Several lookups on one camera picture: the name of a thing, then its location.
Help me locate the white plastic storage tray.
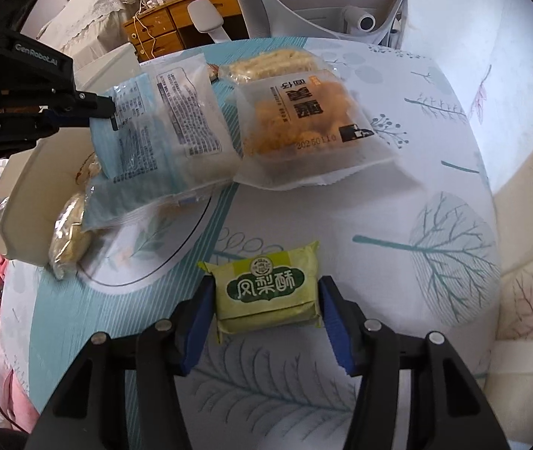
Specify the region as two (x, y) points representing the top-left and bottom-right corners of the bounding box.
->
(0, 42), (138, 264)

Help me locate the clear yellow cake packet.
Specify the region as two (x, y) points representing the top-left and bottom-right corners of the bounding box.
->
(219, 47), (326, 88)

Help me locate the white cable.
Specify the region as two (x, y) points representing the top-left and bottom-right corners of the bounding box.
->
(132, 0), (160, 60)

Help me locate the green pastry packet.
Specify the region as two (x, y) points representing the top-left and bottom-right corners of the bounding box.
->
(198, 240), (324, 346)

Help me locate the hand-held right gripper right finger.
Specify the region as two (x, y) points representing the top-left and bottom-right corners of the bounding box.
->
(319, 276), (511, 450)

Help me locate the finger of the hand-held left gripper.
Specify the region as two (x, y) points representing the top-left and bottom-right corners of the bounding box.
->
(44, 109), (118, 129)
(75, 91), (117, 115)

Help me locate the clear yellow crisp packet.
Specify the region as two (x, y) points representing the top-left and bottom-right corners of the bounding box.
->
(48, 192), (96, 281)

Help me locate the pink blanket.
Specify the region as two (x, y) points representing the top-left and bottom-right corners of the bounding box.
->
(0, 246), (42, 434)

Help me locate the wooden desk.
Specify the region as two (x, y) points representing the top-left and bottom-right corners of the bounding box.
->
(123, 0), (249, 62)

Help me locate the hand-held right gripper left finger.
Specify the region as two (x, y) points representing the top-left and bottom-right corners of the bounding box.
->
(36, 276), (216, 450)

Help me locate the white lace cover cloth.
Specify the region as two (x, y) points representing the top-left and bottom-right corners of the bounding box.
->
(36, 0), (132, 55)

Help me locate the clear orange pastry packet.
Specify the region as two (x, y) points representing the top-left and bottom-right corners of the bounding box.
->
(233, 69), (396, 192)

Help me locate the large blue white packet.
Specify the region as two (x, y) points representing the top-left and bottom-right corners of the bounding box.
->
(82, 54), (242, 233)

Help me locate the round printed plate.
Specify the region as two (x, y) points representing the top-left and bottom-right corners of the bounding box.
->
(76, 183), (230, 288)

